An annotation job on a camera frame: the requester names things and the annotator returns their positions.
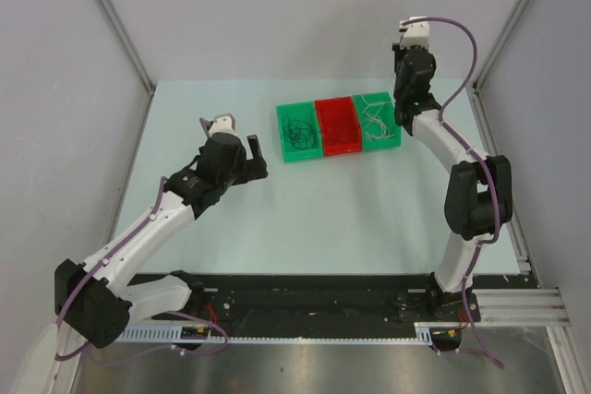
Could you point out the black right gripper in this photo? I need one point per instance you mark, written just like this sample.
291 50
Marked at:
399 53

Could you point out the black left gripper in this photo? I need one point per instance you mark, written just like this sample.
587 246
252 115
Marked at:
252 169

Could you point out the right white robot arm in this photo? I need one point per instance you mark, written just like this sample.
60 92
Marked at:
479 196

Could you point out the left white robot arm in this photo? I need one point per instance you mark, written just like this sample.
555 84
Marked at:
96 297

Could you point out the left green plastic bin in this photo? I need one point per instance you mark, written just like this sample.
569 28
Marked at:
299 131

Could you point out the green plastic bin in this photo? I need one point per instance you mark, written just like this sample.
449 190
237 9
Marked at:
299 131
375 112

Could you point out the right green plastic bin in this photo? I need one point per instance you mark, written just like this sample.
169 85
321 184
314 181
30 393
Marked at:
375 112

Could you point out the red plastic bin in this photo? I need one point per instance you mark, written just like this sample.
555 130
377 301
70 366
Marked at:
339 126

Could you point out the right aluminium base profile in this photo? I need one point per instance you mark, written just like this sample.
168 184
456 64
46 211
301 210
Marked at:
521 308

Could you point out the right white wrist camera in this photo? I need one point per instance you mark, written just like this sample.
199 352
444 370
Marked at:
414 32

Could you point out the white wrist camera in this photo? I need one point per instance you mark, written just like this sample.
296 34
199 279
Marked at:
223 123
414 32

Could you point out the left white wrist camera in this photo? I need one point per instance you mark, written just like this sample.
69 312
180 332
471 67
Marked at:
223 123

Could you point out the right aluminium frame post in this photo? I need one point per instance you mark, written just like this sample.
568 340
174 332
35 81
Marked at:
507 29

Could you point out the aluminium frame post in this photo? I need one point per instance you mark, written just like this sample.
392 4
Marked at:
116 25
507 29

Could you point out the left aluminium frame post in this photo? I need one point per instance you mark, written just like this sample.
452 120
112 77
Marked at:
116 25

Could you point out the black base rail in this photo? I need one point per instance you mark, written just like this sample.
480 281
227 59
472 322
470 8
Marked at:
314 306

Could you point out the slotted grey cable duct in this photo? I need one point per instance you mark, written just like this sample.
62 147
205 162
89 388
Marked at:
185 333

